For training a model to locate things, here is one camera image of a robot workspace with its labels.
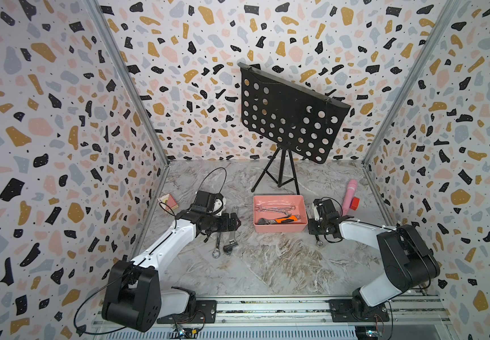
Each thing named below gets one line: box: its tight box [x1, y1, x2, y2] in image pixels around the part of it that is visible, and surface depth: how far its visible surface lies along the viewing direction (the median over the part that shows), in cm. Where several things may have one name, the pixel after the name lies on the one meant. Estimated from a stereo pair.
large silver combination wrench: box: [254, 204, 296, 217], surface depth 103 cm
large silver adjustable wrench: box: [223, 231, 238, 255], surface depth 92 cm
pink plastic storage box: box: [254, 203, 301, 225], surface depth 100 cm
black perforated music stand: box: [237, 61, 352, 196], surface depth 76 cm
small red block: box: [349, 196, 361, 211], surface depth 104 cm
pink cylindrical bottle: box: [342, 179, 358, 217], surface depth 105 cm
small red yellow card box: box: [157, 193, 180, 214], surface depth 105 cm
